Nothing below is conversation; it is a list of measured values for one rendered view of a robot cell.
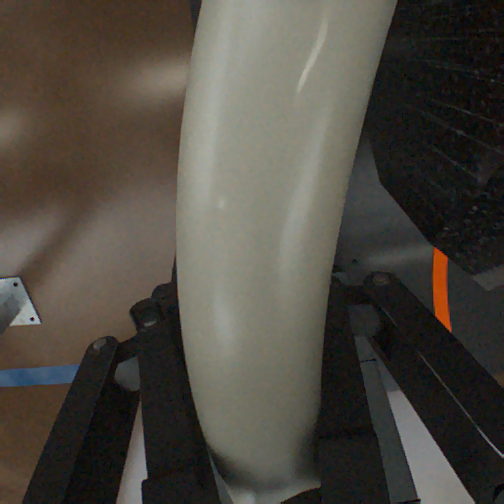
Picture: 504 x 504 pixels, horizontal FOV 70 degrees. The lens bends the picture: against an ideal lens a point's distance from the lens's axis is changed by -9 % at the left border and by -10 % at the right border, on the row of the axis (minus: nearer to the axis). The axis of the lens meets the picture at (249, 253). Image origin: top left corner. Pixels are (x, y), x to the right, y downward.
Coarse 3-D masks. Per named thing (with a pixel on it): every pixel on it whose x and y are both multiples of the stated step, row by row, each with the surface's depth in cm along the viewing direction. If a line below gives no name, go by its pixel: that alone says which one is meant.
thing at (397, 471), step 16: (368, 352) 88; (368, 368) 84; (368, 384) 80; (368, 400) 76; (384, 400) 75; (384, 416) 72; (384, 432) 69; (384, 448) 66; (400, 448) 65; (384, 464) 63; (400, 464) 62; (400, 480) 60; (224, 496) 64; (400, 496) 57; (416, 496) 57
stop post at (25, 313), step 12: (0, 288) 127; (12, 288) 127; (24, 288) 127; (0, 300) 124; (12, 300) 127; (24, 300) 129; (0, 312) 120; (12, 312) 126; (24, 312) 132; (36, 312) 132; (0, 324) 119; (12, 324) 135; (24, 324) 134; (0, 336) 118
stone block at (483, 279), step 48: (432, 0) 39; (480, 0) 29; (384, 48) 60; (432, 48) 42; (480, 48) 32; (384, 96) 65; (432, 96) 45; (480, 96) 34; (384, 144) 71; (432, 144) 48; (480, 144) 36; (432, 192) 51; (480, 192) 38; (432, 240) 54; (480, 240) 45
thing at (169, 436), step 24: (144, 312) 13; (144, 336) 13; (168, 336) 13; (144, 360) 12; (168, 360) 12; (144, 384) 11; (168, 384) 11; (144, 408) 10; (168, 408) 10; (192, 408) 11; (144, 432) 9; (168, 432) 9; (192, 432) 9; (168, 456) 8; (192, 456) 8; (144, 480) 8; (168, 480) 7; (192, 480) 7
